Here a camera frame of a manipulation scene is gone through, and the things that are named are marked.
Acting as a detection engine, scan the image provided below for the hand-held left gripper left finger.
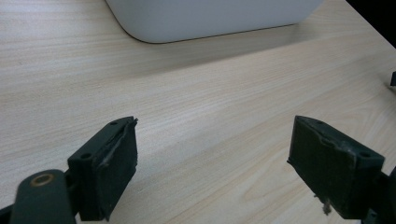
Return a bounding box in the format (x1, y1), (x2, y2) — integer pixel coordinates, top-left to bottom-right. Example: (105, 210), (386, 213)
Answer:
(67, 116), (139, 222)

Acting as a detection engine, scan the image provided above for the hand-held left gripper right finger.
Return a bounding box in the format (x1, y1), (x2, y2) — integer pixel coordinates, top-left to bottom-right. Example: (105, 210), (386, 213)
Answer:
(287, 115), (386, 220)

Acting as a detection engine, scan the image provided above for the white plastic container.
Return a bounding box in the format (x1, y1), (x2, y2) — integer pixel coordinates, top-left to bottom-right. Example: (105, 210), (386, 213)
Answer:
(105, 0), (325, 44)

